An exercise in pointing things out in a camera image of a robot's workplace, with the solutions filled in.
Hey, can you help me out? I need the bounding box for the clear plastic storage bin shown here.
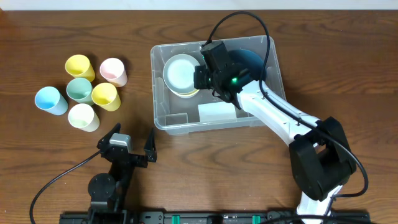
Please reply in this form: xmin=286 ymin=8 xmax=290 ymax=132
xmin=150 ymin=35 xmax=286 ymax=135

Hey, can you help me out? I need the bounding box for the yellow cup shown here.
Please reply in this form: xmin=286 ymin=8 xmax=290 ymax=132
xmin=91 ymin=83 xmax=121 ymax=111
xmin=65 ymin=54 xmax=95 ymax=82

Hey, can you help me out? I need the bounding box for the light blue cup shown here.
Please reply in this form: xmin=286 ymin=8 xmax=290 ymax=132
xmin=34 ymin=86 xmax=68 ymax=116

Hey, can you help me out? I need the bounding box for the small grey bowl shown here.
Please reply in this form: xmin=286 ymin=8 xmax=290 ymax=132
xmin=163 ymin=54 xmax=200 ymax=93

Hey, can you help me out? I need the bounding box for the green cup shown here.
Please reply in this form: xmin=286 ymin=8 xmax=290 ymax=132
xmin=66 ymin=78 xmax=94 ymax=106

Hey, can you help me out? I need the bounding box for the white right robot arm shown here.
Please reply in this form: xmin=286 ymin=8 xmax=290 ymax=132
xmin=193 ymin=62 xmax=361 ymax=223

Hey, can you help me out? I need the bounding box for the yellow cup front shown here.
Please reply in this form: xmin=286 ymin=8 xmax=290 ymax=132
xmin=91 ymin=83 xmax=121 ymax=111

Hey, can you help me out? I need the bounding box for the small yellow bowl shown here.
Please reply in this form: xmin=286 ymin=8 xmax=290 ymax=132
xmin=174 ymin=90 xmax=199 ymax=95

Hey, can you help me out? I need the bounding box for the dark blue bowl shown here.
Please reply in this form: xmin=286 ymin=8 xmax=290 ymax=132
xmin=228 ymin=49 xmax=264 ymax=80

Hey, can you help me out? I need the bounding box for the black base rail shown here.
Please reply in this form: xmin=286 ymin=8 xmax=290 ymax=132
xmin=58 ymin=210 xmax=371 ymax=224

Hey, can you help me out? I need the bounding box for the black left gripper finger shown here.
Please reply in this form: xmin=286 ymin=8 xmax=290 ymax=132
xmin=97 ymin=123 xmax=121 ymax=149
xmin=144 ymin=129 xmax=157 ymax=162

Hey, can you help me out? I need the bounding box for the cream white cup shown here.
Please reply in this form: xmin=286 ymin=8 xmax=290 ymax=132
xmin=68 ymin=103 xmax=100 ymax=132

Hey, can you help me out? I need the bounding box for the pink cup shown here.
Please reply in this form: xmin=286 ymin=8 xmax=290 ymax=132
xmin=99 ymin=58 xmax=127 ymax=87

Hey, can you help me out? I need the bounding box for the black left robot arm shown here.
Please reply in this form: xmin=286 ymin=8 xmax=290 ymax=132
xmin=83 ymin=123 xmax=157 ymax=223

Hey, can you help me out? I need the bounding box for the yellow cup rear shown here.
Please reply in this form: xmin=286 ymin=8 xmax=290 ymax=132
xmin=65 ymin=54 xmax=95 ymax=82

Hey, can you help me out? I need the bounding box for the small white bowl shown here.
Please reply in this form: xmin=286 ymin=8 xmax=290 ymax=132
xmin=177 ymin=92 xmax=197 ymax=98

